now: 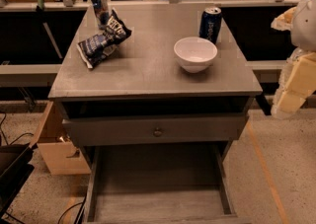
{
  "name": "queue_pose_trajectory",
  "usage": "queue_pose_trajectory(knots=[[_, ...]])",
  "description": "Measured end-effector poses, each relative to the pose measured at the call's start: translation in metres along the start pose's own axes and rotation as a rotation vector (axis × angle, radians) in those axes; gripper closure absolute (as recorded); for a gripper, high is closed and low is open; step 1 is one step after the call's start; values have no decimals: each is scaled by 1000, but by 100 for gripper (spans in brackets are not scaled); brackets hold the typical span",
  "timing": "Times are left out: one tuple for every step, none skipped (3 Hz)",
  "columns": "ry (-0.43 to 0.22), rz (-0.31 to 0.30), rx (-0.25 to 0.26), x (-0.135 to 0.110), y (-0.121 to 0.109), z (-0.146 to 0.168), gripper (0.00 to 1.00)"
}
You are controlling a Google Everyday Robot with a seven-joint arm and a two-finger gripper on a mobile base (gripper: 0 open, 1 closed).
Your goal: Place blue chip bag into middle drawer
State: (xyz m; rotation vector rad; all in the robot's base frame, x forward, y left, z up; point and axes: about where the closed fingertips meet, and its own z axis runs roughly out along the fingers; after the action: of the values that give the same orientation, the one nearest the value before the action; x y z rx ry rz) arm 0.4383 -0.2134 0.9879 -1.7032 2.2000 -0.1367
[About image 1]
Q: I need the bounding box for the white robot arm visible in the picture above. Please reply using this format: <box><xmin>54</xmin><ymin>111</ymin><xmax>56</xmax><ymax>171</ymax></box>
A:
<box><xmin>271</xmin><ymin>0</ymin><xmax>316</xmax><ymax>119</ymax></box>

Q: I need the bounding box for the black equipment case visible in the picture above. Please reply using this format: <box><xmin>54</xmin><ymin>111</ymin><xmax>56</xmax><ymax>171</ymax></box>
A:
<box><xmin>0</xmin><ymin>144</ymin><xmax>34</xmax><ymax>216</ymax></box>

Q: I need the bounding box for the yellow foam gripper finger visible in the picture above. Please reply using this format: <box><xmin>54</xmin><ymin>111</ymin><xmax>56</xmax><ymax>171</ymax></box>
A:
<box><xmin>271</xmin><ymin>48</ymin><xmax>316</xmax><ymax>119</ymax></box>

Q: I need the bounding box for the light wooden box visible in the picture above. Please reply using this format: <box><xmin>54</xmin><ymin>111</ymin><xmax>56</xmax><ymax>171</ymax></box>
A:
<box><xmin>30</xmin><ymin>102</ymin><xmax>91</xmax><ymax>175</ymax></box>

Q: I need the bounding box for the blue silver energy drink can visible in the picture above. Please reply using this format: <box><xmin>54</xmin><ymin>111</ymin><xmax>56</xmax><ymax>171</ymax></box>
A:
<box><xmin>91</xmin><ymin>0</ymin><xmax>110</xmax><ymax>30</ymax></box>

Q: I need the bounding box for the grey open bottom drawer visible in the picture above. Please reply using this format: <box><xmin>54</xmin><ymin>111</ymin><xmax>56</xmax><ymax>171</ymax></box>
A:
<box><xmin>83</xmin><ymin>143</ymin><xmax>251</xmax><ymax>224</ymax></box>

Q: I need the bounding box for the blue pepsi can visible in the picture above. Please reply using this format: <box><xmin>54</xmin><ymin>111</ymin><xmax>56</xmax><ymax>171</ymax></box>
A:
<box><xmin>199</xmin><ymin>7</ymin><xmax>222</xmax><ymax>43</ymax></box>

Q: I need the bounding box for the brass drawer knob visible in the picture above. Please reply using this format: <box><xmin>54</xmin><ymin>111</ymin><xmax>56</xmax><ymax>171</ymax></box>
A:
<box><xmin>153</xmin><ymin>127</ymin><xmax>163</xmax><ymax>137</ymax></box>

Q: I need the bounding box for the blue chip bag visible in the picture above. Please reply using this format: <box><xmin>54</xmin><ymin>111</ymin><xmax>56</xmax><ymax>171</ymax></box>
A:
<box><xmin>77</xmin><ymin>10</ymin><xmax>132</xmax><ymax>69</ymax></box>

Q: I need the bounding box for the grey wooden drawer cabinet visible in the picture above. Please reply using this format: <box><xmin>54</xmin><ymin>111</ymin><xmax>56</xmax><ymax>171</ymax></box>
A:
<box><xmin>47</xmin><ymin>1</ymin><xmax>264</xmax><ymax>224</ymax></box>

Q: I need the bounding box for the grey middle drawer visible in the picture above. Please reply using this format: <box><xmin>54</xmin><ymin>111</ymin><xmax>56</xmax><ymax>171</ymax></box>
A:
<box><xmin>62</xmin><ymin>113</ymin><xmax>248</xmax><ymax>147</ymax></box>

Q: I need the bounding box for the white ceramic bowl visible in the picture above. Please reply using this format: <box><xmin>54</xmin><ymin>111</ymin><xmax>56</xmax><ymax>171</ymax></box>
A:
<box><xmin>174</xmin><ymin>37</ymin><xmax>218</xmax><ymax>73</ymax></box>

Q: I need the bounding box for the black floor cable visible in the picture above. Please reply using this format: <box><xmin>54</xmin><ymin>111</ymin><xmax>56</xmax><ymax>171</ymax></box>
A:
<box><xmin>57</xmin><ymin>196</ymin><xmax>87</xmax><ymax>224</ymax></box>

